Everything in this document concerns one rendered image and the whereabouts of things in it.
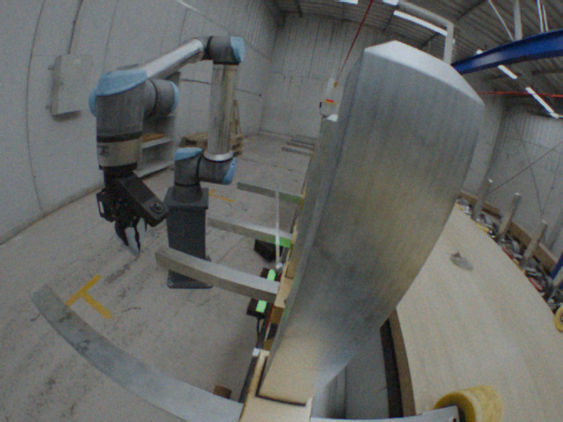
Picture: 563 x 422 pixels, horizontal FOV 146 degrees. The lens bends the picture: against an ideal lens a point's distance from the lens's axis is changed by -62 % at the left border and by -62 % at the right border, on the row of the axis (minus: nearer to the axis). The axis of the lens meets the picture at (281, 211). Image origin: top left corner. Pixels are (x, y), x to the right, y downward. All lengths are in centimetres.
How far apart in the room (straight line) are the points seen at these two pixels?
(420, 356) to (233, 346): 106
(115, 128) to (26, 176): 241
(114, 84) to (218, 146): 76
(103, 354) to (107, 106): 33
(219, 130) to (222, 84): 21
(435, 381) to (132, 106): 60
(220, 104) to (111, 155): 68
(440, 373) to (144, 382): 35
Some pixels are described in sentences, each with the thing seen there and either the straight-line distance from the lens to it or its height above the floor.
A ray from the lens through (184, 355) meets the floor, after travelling 127.
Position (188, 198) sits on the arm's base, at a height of 63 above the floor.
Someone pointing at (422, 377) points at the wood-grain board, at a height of 90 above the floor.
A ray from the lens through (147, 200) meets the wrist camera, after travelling 41.
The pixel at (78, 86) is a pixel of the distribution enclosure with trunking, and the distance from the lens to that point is 268.
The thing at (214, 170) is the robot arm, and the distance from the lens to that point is 110.
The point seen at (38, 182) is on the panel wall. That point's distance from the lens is 283.
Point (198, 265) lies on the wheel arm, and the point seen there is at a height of 86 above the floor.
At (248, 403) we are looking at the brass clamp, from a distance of 18.
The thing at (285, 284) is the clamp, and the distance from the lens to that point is 39.
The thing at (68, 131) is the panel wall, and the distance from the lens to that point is 289.
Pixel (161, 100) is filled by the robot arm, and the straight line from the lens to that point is 47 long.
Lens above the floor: 115
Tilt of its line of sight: 26 degrees down
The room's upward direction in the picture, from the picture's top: 12 degrees clockwise
